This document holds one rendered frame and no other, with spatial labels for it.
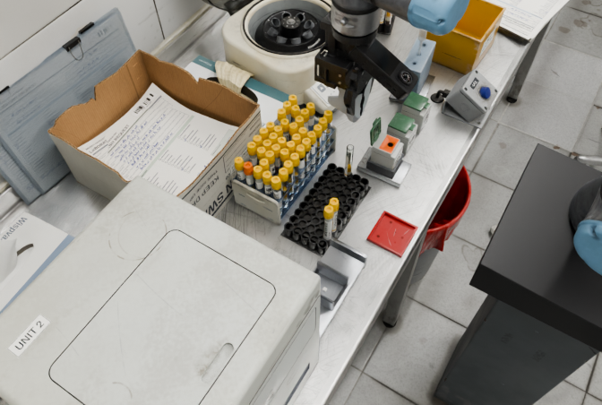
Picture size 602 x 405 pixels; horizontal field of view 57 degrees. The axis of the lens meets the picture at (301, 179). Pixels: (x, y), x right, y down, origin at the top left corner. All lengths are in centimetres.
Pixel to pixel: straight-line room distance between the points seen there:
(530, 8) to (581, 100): 122
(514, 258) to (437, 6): 42
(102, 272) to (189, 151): 43
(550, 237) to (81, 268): 71
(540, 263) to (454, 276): 105
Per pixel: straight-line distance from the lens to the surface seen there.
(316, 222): 98
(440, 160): 111
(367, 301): 94
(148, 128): 110
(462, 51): 126
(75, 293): 66
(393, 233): 100
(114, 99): 112
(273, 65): 110
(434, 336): 189
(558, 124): 253
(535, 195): 102
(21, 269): 101
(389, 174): 104
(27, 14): 103
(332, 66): 91
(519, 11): 148
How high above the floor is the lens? 173
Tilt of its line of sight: 54 degrees down
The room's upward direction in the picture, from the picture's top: 1 degrees counter-clockwise
